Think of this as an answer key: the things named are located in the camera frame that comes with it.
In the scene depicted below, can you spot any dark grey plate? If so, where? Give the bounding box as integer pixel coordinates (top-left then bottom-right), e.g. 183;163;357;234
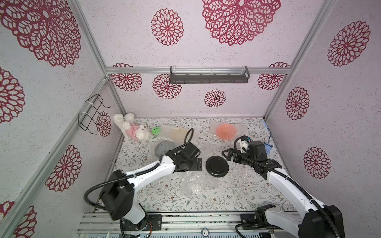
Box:
205;156;229;178

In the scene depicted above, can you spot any green round toy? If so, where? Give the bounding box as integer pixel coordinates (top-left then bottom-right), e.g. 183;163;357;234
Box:
152;127;161;135

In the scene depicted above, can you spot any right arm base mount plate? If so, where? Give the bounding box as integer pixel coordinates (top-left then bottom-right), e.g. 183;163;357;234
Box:
240;213;280;230

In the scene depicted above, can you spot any orange plate in bubble wrap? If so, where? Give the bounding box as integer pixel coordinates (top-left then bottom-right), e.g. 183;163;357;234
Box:
209;120;249;140

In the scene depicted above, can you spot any white plush bunny pink dress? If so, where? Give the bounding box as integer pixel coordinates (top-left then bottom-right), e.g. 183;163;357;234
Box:
113;113;152;141

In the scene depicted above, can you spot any aluminium front rail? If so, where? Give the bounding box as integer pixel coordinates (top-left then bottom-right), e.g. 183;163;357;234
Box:
75;211;326;234

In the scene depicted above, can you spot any black wire wall basket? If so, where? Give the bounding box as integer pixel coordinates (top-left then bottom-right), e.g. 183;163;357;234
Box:
77;94;111;135

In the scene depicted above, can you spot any yellow plate in bubble wrap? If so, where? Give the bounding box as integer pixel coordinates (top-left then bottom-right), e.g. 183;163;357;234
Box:
159;125;190;142

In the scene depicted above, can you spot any blue toy with cord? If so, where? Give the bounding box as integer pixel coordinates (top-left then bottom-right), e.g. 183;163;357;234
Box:
261;120;273;154

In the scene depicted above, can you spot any clear bubble wrap sheet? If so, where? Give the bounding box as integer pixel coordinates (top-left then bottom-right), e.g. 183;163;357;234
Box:
179;171;220;198

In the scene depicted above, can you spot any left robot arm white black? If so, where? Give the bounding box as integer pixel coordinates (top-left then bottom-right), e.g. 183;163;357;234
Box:
83;129;202;230

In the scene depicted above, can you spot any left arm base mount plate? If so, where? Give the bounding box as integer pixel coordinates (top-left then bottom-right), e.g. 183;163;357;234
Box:
122;214;163;231

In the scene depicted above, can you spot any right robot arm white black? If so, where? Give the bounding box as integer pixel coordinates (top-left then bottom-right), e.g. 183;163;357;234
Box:
222;136;345;238

